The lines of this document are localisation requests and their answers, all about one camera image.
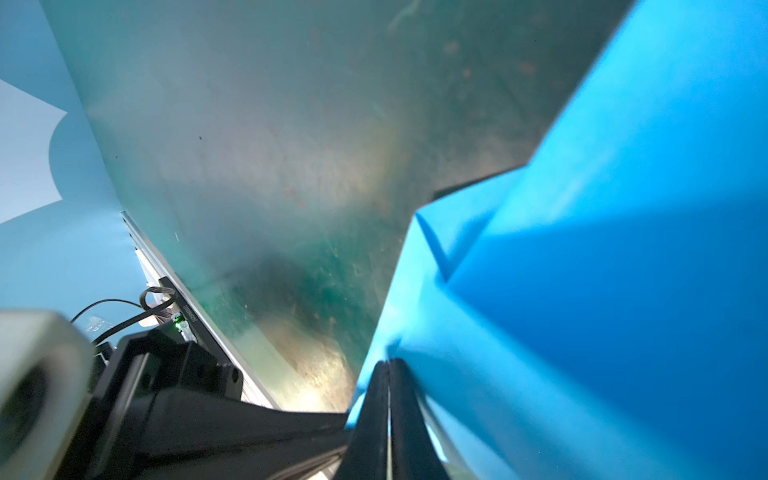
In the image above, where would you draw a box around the front aluminium rail base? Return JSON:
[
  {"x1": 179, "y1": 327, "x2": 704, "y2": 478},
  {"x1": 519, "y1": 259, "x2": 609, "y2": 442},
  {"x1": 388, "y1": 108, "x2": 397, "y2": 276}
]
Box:
[{"x1": 121, "y1": 211, "x2": 282, "y2": 410}]

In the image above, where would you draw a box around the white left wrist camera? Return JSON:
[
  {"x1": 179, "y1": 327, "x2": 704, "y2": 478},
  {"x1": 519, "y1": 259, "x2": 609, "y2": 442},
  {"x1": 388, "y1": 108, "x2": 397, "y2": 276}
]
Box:
[{"x1": 1, "y1": 310, "x2": 94, "y2": 479}]

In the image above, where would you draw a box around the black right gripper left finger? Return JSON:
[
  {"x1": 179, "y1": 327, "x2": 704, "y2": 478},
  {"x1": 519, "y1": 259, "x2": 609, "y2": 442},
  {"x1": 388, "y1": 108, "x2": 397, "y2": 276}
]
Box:
[{"x1": 334, "y1": 361, "x2": 389, "y2": 480}]

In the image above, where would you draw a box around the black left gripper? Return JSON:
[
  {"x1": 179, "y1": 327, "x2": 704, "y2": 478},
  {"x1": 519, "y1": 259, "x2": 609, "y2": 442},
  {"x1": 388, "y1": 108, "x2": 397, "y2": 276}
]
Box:
[{"x1": 54, "y1": 331, "x2": 351, "y2": 479}]

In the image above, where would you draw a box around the cyan paper sheet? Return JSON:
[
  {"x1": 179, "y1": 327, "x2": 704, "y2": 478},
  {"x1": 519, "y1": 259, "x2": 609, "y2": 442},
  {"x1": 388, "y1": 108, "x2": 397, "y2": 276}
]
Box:
[{"x1": 351, "y1": 1, "x2": 767, "y2": 479}]

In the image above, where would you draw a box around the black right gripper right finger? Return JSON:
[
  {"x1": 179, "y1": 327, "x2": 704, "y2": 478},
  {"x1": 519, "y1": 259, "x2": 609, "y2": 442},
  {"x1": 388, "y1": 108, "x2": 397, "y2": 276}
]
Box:
[{"x1": 389, "y1": 359, "x2": 449, "y2": 480}]

